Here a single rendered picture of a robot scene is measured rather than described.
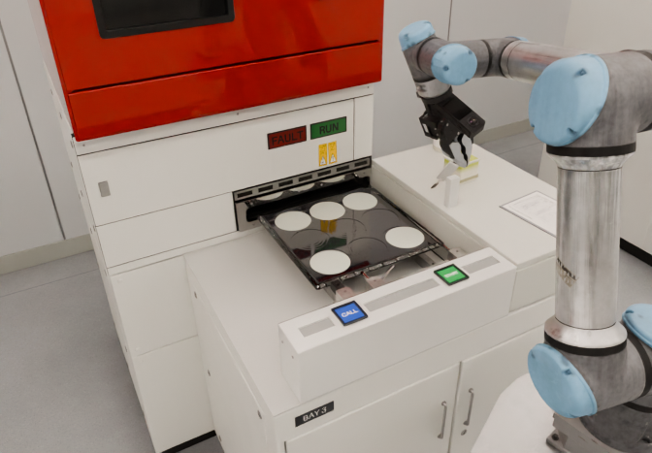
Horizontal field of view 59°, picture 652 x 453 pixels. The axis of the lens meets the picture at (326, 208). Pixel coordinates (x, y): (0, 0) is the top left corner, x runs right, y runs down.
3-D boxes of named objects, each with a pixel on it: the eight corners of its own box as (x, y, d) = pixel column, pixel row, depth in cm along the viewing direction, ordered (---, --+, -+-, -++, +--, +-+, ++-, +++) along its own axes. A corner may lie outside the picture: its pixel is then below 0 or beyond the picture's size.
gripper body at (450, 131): (448, 120, 140) (433, 78, 133) (472, 128, 133) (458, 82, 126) (425, 139, 138) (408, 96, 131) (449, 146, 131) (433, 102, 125)
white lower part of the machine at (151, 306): (117, 340, 249) (71, 172, 207) (291, 282, 282) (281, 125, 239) (159, 471, 195) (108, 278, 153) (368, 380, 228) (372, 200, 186)
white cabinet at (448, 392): (215, 445, 204) (181, 256, 162) (438, 348, 242) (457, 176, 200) (294, 627, 155) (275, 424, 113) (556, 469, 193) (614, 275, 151)
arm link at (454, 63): (497, 44, 111) (465, 34, 120) (445, 48, 107) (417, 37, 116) (491, 84, 114) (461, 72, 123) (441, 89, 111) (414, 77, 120)
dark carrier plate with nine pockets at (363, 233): (262, 217, 163) (262, 215, 163) (367, 188, 177) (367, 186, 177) (319, 284, 137) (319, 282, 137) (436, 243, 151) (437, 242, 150)
